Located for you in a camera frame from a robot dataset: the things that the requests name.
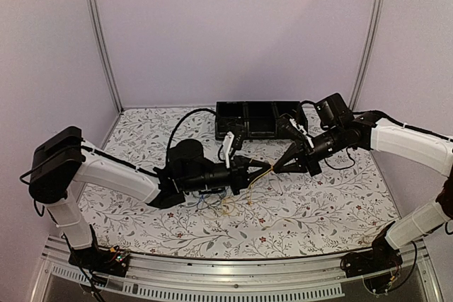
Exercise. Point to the right aluminium frame post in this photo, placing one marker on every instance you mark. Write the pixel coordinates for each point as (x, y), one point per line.
(376, 12)

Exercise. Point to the black bin left compartment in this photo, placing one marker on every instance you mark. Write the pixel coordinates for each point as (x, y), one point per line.
(228, 116)

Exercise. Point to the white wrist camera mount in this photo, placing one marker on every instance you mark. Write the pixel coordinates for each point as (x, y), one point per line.
(225, 150)
(302, 132)

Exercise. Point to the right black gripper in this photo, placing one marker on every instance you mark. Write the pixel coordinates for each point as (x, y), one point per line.
(303, 150)

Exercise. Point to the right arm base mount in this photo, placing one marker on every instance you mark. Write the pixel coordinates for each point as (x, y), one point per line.
(380, 257)

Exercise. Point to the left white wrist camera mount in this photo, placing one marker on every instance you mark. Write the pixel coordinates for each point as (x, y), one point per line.
(225, 150)

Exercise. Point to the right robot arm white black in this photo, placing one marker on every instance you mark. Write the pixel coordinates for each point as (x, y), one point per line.
(375, 131)

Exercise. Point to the floral patterned table cloth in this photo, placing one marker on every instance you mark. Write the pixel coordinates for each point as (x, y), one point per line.
(283, 215)

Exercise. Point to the aluminium frame post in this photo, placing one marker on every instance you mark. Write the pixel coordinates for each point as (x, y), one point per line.
(95, 17)
(376, 12)

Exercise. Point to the black bin middle compartment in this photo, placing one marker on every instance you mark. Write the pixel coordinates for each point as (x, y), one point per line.
(261, 120)

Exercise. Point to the left aluminium frame post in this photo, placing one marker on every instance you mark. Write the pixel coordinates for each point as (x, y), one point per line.
(95, 17)

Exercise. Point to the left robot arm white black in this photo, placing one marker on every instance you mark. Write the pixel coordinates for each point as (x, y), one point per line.
(67, 158)

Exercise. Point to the left arm base electronics board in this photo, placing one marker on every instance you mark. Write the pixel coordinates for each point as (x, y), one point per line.
(112, 262)

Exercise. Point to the aluminium front rail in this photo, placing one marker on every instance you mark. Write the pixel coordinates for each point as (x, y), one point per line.
(164, 278)

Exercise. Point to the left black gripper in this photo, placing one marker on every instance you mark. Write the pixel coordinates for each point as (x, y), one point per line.
(238, 166)

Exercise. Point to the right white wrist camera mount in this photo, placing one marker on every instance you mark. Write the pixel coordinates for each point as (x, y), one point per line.
(302, 132)

